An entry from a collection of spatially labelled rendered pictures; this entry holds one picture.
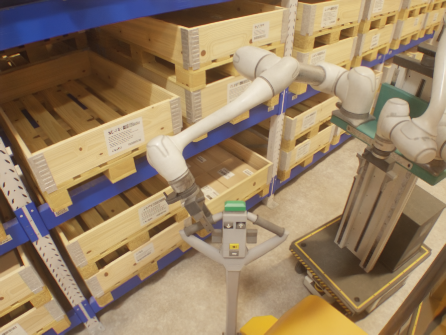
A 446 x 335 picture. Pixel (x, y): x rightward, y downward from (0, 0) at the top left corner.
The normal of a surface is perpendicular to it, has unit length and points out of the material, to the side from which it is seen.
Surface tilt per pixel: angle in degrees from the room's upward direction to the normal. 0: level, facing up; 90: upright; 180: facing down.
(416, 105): 90
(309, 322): 0
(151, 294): 0
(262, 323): 22
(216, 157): 0
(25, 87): 90
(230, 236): 74
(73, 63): 90
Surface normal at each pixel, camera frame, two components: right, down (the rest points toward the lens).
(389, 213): -0.86, 0.32
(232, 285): -0.01, 0.62
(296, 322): -0.16, -0.87
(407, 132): -0.87, -0.32
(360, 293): 0.00, -0.78
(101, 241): 0.67, 0.46
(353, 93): -0.69, 0.43
